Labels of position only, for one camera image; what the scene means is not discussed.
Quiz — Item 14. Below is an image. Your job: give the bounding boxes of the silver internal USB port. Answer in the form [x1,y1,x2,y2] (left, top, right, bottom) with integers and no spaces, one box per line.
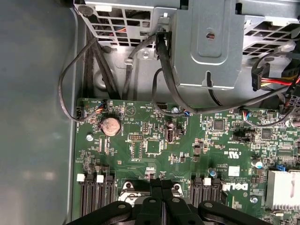
[165,127,175,143]

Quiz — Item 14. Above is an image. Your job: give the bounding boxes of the round coin cell battery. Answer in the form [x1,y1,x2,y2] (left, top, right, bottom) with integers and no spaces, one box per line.
[100,117,121,136]

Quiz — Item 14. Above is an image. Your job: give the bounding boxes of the RAM slot black clips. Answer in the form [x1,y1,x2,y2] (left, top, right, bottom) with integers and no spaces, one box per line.
[211,178,223,204]
[105,172,117,207]
[84,172,96,215]
[191,177,203,206]

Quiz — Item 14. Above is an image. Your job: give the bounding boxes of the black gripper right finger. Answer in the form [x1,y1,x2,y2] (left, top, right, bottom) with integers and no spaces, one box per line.
[161,178,281,225]

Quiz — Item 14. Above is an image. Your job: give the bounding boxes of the red yellow power wires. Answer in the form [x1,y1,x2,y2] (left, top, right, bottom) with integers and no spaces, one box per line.
[259,75,300,88]

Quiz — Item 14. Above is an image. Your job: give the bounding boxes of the green motherboard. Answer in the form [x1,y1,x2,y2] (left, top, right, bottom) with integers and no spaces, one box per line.
[74,97,300,225]

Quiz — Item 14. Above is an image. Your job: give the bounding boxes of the silver finned heatsink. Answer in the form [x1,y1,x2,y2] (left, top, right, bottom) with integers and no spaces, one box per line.
[267,170,300,210]

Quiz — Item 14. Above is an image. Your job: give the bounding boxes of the RAM slot white clips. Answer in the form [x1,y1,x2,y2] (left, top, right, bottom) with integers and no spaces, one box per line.
[76,174,86,218]
[202,177,212,204]
[96,174,105,211]

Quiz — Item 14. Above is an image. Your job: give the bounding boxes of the CPU socket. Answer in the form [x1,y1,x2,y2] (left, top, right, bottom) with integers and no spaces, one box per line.
[118,179,185,208]

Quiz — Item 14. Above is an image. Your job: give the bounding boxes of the thick black cable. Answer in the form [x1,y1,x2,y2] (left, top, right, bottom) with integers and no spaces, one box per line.
[156,31,300,113]

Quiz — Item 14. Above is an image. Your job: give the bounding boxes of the black PC case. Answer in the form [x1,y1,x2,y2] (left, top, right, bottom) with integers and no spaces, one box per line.
[0,0,300,225]

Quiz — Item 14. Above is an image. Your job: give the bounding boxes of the black power connector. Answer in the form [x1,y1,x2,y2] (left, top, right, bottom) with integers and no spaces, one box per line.
[251,64,270,91]

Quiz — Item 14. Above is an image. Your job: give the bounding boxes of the grey metal drive cage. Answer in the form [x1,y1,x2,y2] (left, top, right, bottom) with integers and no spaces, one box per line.
[74,0,300,91]

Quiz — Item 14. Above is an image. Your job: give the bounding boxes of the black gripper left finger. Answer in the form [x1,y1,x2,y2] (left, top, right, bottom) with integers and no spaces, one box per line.
[67,177,166,225]

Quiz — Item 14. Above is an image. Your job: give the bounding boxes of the black sleeved cable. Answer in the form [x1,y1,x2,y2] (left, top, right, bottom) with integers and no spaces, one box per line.
[84,28,94,94]
[92,41,121,100]

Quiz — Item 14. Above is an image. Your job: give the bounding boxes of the thin black wire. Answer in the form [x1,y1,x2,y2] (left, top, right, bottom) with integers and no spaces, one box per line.
[57,37,99,122]

